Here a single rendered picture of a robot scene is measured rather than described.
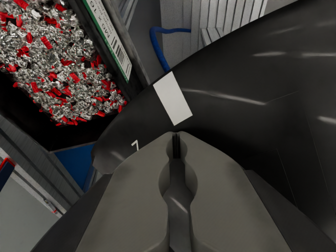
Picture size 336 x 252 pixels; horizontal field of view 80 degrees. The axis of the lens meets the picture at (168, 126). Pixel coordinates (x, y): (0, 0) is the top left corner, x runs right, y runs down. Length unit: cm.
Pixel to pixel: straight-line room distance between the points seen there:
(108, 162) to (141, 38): 101
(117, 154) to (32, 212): 112
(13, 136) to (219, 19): 91
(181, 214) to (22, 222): 116
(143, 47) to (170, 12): 25
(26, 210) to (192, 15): 124
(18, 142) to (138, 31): 85
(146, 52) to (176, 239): 107
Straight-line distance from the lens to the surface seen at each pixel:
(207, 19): 107
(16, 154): 46
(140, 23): 114
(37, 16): 24
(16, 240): 127
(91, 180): 75
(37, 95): 30
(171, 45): 108
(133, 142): 16
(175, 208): 17
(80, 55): 26
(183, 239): 19
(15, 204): 137
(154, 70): 124
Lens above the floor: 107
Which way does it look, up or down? 44 degrees down
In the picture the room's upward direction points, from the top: 179 degrees clockwise
